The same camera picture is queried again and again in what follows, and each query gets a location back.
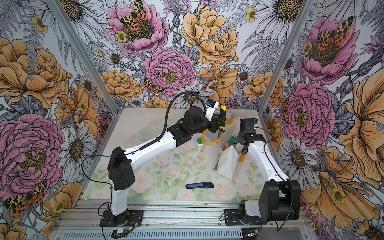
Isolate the white bottle green cap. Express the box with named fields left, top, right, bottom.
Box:
left=197, top=138, right=205, bottom=153

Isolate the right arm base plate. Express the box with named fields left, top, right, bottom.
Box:
left=224, top=209, right=266, bottom=226

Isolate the corner aluminium post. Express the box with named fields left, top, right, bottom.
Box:
left=47, top=1, right=119, bottom=116
left=258, top=0, right=315, bottom=113

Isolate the white pouch with yellow handles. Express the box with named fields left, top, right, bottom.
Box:
left=202, top=116, right=243, bottom=181

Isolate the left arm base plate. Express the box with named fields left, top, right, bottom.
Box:
left=99, top=210, right=144, bottom=227

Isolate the left corner aluminium post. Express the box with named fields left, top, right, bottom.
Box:
left=47, top=1, right=119, bottom=116

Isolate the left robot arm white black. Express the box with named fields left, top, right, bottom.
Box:
left=100, top=102, right=227, bottom=227

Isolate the blue utility knife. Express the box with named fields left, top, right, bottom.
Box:
left=186, top=182, right=215, bottom=190

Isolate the aluminium front rail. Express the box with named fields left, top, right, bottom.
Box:
left=51, top=200, right=317, bottom=240

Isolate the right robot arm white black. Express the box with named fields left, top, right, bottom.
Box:
left=236, top=118, right=301, bottom=225

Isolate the black yellow utility knife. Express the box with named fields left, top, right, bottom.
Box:
left=219, top=105, right=227, bottom=133

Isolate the right corner aluminium post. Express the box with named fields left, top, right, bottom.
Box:
left=258, top=0, right=315, bottom=113

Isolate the teal utility knife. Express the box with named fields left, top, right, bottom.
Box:
left=229, top=136, right=237, bottom=146

